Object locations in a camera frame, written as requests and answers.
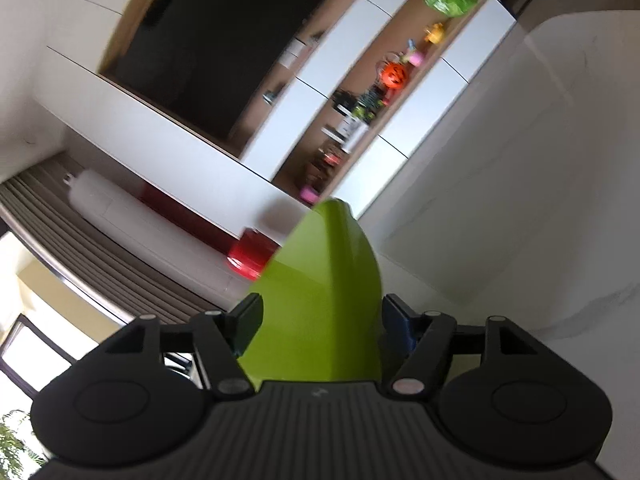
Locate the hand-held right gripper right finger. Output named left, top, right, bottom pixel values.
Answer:
left=382, top=295, right=541, bottom=397

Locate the green toy plant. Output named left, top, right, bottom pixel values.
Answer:
left=351, top=86, right=387, bottom=122

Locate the green leafy plant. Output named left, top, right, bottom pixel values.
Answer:
left=0, top=409, right=42, bottom=480

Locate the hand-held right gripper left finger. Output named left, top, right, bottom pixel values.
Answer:
left=102, top=292, right=265, bottom=397

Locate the white standing air conditioner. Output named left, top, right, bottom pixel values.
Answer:
left=64, top=169, right=262, bottom=312

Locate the orange pumpkin bucket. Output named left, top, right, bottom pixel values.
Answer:
left=379, top=59, right=411, bottom=89

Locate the lime green storage bin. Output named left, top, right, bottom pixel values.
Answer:
left=236, top=198, right=384, bottom=394

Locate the pink cup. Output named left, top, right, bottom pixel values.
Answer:
left=403, top=39, right=426, bottom=67

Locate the white box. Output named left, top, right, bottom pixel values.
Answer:
left=321, top=114, right=369, bottom=152

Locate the red board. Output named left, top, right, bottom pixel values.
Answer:
left=139, top=184, right=242, bottom=252

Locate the grey curtain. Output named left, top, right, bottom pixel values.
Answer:
left=0, top=152, right=237, bottom=327

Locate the white marble desktop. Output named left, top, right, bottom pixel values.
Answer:
left=357, top=9, right=640, bottom=480

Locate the black television screen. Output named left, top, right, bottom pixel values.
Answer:
left=99, top=0, right=362, bottom=162

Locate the white wall cabinet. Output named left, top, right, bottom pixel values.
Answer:
left=34, top=0, right=517, bottom=242

